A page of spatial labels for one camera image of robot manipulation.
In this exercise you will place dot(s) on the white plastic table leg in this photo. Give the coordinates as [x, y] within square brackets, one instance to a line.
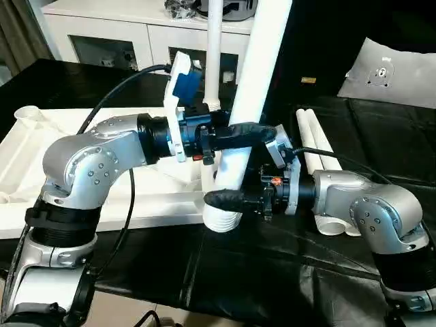
[214, 51]
[318, 136]
[262, 68]
[308, 136]

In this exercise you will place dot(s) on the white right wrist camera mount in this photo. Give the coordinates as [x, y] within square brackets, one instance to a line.
[286, 153]

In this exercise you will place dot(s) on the white plastic table top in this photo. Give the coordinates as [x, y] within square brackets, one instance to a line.
[51, 153]

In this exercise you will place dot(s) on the grey printed cushion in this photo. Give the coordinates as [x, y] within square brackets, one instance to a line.
[385, 75]

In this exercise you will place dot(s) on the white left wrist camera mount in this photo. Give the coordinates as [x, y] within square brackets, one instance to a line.
[177, 102]

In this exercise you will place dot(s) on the white cabinet with glass doors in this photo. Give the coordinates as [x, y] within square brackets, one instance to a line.
[119, 30]

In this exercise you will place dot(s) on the small brown cork piece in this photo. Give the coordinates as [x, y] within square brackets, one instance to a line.
[308, 80]

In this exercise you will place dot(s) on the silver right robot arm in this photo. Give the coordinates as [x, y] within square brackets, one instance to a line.
[368, 201]

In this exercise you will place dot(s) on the black work mat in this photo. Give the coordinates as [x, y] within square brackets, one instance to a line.
[238, 272]

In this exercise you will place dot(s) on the brown curtain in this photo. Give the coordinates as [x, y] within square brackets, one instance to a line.
[20, 34]

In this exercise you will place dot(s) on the black sofa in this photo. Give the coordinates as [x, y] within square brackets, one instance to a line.
[323, 37]

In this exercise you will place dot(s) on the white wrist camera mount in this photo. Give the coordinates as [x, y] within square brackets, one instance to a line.
[286, 153]
[177, 102]

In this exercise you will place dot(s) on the small white jar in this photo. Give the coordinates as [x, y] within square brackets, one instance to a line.
[227, 76]

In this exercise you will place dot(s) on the metal parts clutter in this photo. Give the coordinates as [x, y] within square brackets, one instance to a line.
[178, 8]

